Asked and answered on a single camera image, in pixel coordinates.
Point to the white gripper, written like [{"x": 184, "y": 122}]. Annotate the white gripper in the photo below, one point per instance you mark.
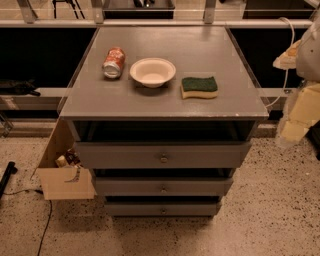
[{"x": 310, "y": 56}]

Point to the grey bottom drawer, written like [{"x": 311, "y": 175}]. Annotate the grey bottom drawer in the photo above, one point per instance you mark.
[{"x": 167, "y": 209}]

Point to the grey drawer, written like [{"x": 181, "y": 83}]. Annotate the grey drawer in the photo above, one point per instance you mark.
[
  {"x": 94, "y": 155},
  {"x": 117, "y": 186},
  {"x": 167, "y": 209}
]

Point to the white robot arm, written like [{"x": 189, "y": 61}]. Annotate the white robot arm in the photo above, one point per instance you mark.
[{"x": 303, "y": 56}]

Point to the grey drawer cabinet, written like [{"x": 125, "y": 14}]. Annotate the grey drawer cabinet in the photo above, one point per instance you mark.
[{"x": 124, "y": 111}]

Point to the grey middle drawer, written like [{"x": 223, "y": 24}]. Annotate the grey middle drawer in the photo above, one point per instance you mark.
[{"x": 117, "y": 186}]

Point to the grey top drawer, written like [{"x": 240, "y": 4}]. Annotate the grey top drawer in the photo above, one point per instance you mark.
[{"x": 94, "y": 155}]

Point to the green yellow sponge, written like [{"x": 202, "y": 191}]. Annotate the green yellow sponge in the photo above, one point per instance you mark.
[{"x": 195, "y": 87}]

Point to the white paper bowl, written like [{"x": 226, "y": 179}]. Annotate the white paper bowl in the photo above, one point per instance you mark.
[{"x": 152, "y": 72}]

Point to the orange soda can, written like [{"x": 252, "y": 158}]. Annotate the orange soda can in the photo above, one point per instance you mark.
[{"x": 114, "y": 63}]

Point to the snack packets in box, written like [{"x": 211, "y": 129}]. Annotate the snack packets in box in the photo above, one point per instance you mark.
[{"x": 68, "y": 159}]

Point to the cardboard box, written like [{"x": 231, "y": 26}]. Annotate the cardboard box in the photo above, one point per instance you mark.
[{"x": 59, "y": 179}]

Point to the black pole on floor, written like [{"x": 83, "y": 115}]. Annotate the black pole on floor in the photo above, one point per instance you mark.
[{"x": 9, "y": 171}]

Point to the metal frame rail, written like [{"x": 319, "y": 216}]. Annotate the metal frame rail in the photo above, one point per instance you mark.
[{"x": 40, "y": 13}]

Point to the black object on rail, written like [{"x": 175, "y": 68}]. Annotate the black object on rail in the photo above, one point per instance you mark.
[{"x": 18, "y": 87}]

